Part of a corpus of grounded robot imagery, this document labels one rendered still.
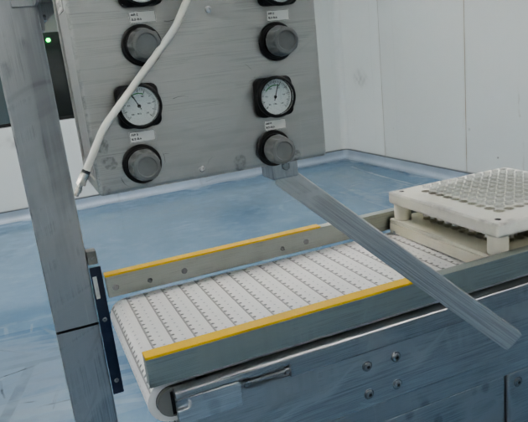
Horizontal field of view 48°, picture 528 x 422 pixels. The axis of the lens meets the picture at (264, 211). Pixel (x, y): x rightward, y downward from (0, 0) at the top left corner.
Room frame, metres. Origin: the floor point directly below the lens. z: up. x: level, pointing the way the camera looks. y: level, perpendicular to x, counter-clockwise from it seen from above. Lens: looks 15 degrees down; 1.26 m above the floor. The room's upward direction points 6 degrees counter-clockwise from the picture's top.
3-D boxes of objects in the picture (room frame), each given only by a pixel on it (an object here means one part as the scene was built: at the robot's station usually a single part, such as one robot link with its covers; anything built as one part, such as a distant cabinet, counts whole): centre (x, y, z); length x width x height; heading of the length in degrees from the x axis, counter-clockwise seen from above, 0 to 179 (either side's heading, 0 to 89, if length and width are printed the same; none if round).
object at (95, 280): (0.79, 0.24, 0.89); 0.02 x 0.01 x 0.20; 111
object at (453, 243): (0.87, -0.36, 0.96); 0.24 x 0.24 x 0.02; 21
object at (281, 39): (0.54, -0.03, 1.27); 0.03 x 0.02 x 0.04; 111
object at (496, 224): (0.87, -0.36, 1.01); 0.25 x 0.24 x 0.02; 21
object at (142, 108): (0.50, 0.09, 1.23); 0.04 x 0.01 x 0.04; 111
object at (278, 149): (0.54, -0.02, 1.18); 0.03 x 0.03 x 0.04; 21
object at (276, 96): (0.55, -0.02, 1.22); 0.04 x 0.01 x 0.04; 111
